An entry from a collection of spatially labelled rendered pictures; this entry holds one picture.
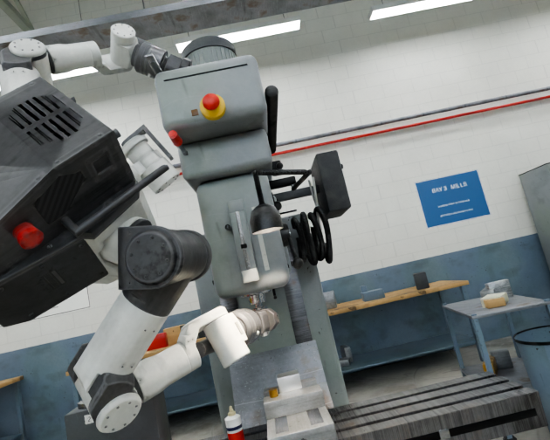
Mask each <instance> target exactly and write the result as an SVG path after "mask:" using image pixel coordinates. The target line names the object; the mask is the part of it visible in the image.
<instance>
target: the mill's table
mask: <svg viewBox="0 0 550 440"><path fill-rule="evenodd" d="M327 411H328V413H329V415H330V416H331V417H332V419H333V422H334V425H335V428H336V433H337V437H338V440H492V439H495V438H499V437H505V436H509V435H512V434H517V433H520V432H524V431H528V430H534V429H538V428H541V427H545V426H548V423H547V418H546V415H545V412H544V409H543V406H542V403H541V400H540V395H539V392H538V391H536V390H533V389H531V388H528V387H525V388H524V387H523V385H521V384H518V383H517V382H513V381H511V382H509V380H508V379H506V378H504V377H502V376H499V375H498V376H496V375H495V374H494V373H491V372H489V371H485V372H482V373H478V374H474V375H467V376H464V377H460V378H457V379H453V380H449V381H445V382H439V383H435V384H431V385H427V386H423V387H420V388H413V389H409V390H405V391H402V392H398V393H394V394H390V395H384V396H380V397H376V398H372V399H368V400H365V401H361V402H355V403H350V404H347V405H343V406H339V407H336V408H331V409H328V410H327ZM243 431H244V439H245V440H267V424H263V425H259V426H255V427H251V428H248V429H244V430H243Z"/></svg>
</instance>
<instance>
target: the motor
mask: <svg viewBox="0 0 550 440"><path fill-rule="evenodd" d="M236 57H237V54H236V51H235V46H234V44H232V43H231V41H230V40H228V39H226V38H222V37H219V36H205V37H200V38H196V39H194V40H192V41H191V42H189V43H188V44H187V45H186V46H185V47H184V48H183V50H182V58H188V59H190V60H192V65H201V64H206V63H210V62H215V61H219V60H224V59H228V58H236Z"/></svg>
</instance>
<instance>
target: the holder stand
mask: <svg viewBox="0 0 550 440"><path fill-rule="evenodd" d="M65 430H66V436H67V440H172V438H171V433H170V427H169V422H168V412H167V407H166V402H165V396H164V392H163V391H162V392H161V393H160V394H158V395H156V396H154V397H153V398H151V399H149V400H148V401H146V402H144V403H141V409H140V411H139V413H138V415H137V416H136V418H135V419H134V420H133V421H132V422H131V423H130V424H128V425H127V426H126V427H124V428H123V429H121V430H118V431H115V432H112V433H102V432H100V431H99V430H98V429H97V427H96V425H95V423H94V421H93V419H92V417H91V415H90V414H89V412H88V410H87V408H86V405H85V404H84V402H83V400H82V401H80V402H78V407H77V408H75V409H73V410H72V411H71V412H69V413H68V414H66V415H65Z"/></svg>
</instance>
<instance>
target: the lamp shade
mask: <svg viewBox="0 0 550 440"><path fill-rule="evenodd" d="M250 224H251V232H252V235H258V234H264V233H268V232H273V231H275V230H280V229H282V228H284V227H283V223H282V219H281V215H280V214H279V212H278V210H277V208H276V207H275V206H273V205H270V204H269V203H261V204H259V205H258V206H256V207H255V208H254V209H253V211H252V212H251V220H250Z"/></svg>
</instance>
